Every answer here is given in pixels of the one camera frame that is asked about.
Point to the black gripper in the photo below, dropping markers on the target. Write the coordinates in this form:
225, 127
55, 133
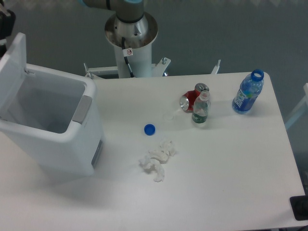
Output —
7, 20

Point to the white trash can lid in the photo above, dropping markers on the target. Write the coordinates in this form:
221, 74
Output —
12, 72

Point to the white trash can body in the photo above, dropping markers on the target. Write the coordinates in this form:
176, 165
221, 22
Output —
54, 118

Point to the blue bottle cap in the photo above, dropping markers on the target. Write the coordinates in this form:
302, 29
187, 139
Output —
149, 129

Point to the crushed red soda can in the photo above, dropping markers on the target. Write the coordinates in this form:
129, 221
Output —
187, 100

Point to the crumpled white tissue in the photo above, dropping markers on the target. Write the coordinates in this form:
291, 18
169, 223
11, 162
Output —
155, 159

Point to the small clear green-label bottle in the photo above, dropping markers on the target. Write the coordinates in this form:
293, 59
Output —
201, 107

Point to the blue plastic drink bottle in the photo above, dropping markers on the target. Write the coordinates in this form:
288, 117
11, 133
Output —
249, 90

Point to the white chair part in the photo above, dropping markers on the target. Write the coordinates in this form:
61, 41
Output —
298, 110

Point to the black device at edge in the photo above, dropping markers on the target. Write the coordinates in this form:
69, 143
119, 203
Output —
299, 206

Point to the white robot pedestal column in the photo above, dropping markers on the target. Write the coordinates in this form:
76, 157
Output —
132, 43

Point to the white metal base frame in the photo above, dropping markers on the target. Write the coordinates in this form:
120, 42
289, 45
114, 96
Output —
157, 70

